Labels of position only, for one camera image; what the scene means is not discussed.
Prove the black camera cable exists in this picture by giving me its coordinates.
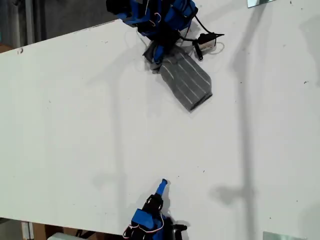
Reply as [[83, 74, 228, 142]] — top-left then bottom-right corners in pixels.
[[188, 11, 225, 41]]

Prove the brown cardboard box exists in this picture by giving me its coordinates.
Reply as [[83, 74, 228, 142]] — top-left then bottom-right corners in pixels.
[[32, 222, 47, 240]]

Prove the grey striped towel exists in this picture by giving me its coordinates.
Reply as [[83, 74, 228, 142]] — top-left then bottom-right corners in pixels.
[[142, 40, 214, 114]]

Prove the black camera box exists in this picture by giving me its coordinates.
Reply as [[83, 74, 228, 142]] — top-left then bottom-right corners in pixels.
[[197, 33, 219, 54], [172, 223, 188, 240]]

